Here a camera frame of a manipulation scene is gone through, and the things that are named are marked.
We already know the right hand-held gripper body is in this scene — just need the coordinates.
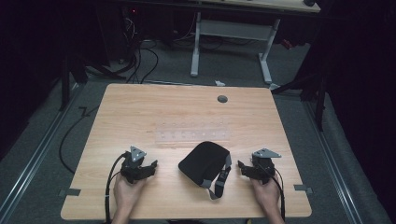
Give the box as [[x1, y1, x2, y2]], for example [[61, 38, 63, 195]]
[[249, 147, 283, 185]]

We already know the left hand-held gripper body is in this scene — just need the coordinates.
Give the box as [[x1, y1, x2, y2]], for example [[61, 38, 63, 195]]
[[120, 145, 151, 185]]

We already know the person's left hand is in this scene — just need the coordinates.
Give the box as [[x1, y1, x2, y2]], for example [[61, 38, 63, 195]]
[[112, 177, 148, 217]]

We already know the person's right hand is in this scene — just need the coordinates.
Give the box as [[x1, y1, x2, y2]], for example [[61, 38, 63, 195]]
[[250, 175, 281, 217]]

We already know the grey tape piece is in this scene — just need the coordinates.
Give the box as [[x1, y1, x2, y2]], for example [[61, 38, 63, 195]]
[[58, 188, 82, 198], [293, 184, 314, 195]]

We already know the clear tape strip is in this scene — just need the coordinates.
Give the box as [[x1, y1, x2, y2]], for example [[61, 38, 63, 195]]
[[154, 120, 232, 145]]

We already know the black metal stand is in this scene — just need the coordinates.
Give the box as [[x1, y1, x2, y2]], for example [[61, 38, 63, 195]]
[[270, 73, 329, 133], [58, 54, 90, 112]]

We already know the white-framed wooden desk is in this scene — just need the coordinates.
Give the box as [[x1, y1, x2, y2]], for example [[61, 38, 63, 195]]
[[190, 0, 322, 85]]

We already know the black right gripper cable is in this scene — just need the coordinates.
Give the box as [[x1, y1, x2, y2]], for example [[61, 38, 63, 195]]
[[262, 166, 287, 222]]

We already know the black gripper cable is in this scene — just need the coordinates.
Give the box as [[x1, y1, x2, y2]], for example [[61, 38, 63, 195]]
[[262, 166, 287, 222], [104, 151, 129, 224]]

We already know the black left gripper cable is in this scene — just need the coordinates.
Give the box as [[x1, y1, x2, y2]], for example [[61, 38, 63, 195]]
[[104, 151, 129, 224]]

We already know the black pouch with grey straps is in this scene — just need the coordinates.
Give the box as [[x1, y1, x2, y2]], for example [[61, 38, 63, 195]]
[[177, 140, 233, 201]]

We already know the metal floor rail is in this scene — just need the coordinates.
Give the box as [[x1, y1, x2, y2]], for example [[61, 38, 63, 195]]
[[0, 83, 86, 220], [303, 101, 364, 224]]

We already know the long black floor cable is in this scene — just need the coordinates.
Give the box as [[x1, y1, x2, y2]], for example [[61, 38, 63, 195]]
[[58, 105, 101, 175]]

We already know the bundle of black cables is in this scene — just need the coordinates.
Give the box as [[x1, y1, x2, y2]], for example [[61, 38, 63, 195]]
[[120, 15, 161, 85]]

